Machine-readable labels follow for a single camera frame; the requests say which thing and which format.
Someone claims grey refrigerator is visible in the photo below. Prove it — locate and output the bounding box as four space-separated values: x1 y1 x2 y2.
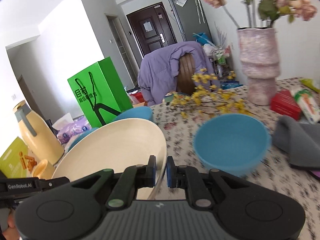
168 0 212 44

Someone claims yellow flower branch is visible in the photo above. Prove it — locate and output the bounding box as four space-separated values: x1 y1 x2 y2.
168 68 254 119

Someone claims cluttered wire rack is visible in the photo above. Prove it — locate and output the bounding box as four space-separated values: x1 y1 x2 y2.
209 46 235 80

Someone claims white carrot print packet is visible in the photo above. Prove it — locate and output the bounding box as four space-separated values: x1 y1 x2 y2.
290 86 319 124

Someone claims purple tissue pack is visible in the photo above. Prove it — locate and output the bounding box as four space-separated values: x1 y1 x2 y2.
53 116 92 144

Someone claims red cardboard box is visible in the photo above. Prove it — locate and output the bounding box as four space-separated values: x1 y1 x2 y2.
270 89 302 120

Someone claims wooden chair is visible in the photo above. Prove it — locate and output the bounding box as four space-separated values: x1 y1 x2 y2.
177 54 195 95

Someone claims purple jacket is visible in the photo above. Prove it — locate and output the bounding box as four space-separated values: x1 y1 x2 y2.
138 41 214 106

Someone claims dried pink rose bouquet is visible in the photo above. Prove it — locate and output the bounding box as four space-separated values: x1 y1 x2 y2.
241 0 318 29

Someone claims cream round plate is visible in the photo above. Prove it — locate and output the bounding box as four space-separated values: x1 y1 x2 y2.
53 118 167 200

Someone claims blue flat plate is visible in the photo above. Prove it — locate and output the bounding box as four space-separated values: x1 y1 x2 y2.
65 127 98 152

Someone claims green yellow snack bag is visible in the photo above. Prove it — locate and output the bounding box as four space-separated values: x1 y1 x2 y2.
300 79 320 93

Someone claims pink textured vase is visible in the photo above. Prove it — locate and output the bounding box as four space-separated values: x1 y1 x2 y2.
237 27 280 106

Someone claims green paper shopping bag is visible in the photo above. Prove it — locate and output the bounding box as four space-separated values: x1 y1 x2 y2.
68 57 133 128

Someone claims grey folded cloth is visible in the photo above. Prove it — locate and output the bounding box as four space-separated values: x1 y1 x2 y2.
272 115 319 171

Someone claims blue plastic bowl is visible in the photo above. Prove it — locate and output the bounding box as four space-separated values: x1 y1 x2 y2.
114 106 153 121
193 113 271 177

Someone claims dark brown entrance door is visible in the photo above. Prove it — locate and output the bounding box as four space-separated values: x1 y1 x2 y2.
127 2 177 56

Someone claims yellow thermos jug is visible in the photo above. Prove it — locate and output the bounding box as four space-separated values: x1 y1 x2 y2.
13 100 65 165

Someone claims yellow plastic cup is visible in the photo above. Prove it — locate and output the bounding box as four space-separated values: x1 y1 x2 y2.
32 159 55 180

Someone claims person left hand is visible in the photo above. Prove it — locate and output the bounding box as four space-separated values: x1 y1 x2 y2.
8 210 15 229

